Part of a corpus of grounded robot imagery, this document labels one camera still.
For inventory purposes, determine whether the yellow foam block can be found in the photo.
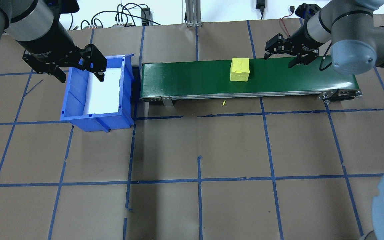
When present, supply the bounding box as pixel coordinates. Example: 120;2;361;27
229;57;250;82

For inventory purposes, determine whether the white foam pad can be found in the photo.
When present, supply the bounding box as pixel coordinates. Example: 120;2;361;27
84;67;123;115

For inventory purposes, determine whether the blue plastic storage bin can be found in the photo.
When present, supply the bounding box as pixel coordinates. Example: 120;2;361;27
60;53;136;133

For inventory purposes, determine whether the green conveyor belt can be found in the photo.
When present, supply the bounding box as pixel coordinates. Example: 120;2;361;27
139;55;362;107

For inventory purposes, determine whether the red and black wire pair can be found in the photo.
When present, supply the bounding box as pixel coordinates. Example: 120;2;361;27
279;13;296;37

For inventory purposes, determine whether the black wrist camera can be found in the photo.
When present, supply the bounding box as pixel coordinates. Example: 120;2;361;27
295;3;321;19
44;0;80;14

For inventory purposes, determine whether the aluminium upright post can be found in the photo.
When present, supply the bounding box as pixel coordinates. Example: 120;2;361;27
185;0;203;28

